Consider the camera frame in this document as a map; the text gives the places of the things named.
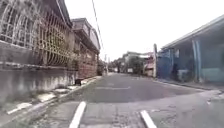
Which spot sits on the brown two-storey building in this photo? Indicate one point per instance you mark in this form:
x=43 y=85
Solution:
x=86 y=50

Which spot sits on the grey concrete kerb strip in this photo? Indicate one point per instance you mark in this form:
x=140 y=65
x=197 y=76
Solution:
x=40 y=100

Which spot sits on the blue building with roof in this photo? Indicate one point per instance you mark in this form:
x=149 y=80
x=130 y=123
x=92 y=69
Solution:
x=196 y=56

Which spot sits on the trees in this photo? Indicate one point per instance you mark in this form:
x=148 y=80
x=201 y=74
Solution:
x=135 y=64

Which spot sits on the grey asphalt road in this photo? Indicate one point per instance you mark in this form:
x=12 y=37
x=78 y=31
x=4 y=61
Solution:
x=133 y=93

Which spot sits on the distant buildings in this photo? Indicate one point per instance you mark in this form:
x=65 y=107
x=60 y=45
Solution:
x=140 y=61

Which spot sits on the pole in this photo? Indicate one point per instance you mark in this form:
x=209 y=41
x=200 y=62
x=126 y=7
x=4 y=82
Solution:
x=155 y=61

